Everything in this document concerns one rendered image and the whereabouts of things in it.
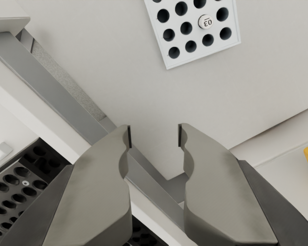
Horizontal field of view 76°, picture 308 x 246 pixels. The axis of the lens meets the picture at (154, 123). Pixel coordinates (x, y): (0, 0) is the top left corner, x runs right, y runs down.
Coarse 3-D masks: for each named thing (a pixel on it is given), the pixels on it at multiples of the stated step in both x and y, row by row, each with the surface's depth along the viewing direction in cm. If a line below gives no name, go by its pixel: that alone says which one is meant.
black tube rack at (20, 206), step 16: (32, 144) 18; (48, 144) 19; (16, 160) 19; (32, 160) 20; (48, 160) 19; (64, 160) 20; (48, 176) 20; (16, 192) 17; (32, 192) 18; (0, 208) 19; (16, 208) 18; (0, 224) 19; (0, 240) 21; (144, 240) 26; (160, 240) 26
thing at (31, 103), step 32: (0, 64) 14; (32, 64) 17; (0, 96) 14; (32, 96) 15; (64, 96) 18; (0, 128) 21; (32, 128) 15; (64, 128) 16; (96, 128) 20; (128, 160) 22; (160, 192) 25; (160, 224) 21
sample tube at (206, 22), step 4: (200, 16) 21; (204, 16) 19; (208, 16) 19; (200, 20) 19; (204, 20) 19; (208, 20) 19; (212, 20) 19; (200, 24) 20; (204, 24) 19; (208, 24) 19; (212, 24) 19; (204, 28) 19; (208, 28) 19
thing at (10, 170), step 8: (24, 160) 16; (8, 168) 16; (16, 168) 16; (32, 168) 16; (0, 176) 16; (8, 176) 17; (16, 176) 16; (24, 176) 17; (32, 176) 16; (0, 184) 18; (8, 184) 17; (16, 184) 17; (0, 192) 17; (8, 192) 17
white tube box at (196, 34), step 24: (144, 0) 19; (168, 0) 19; (192, 0) 19; (216, 0) 21; (168, 24) 20; (192, 24) 20; (216, 24) 20; (168, 48) 22; (192, 48) 23; (216, 48) 22
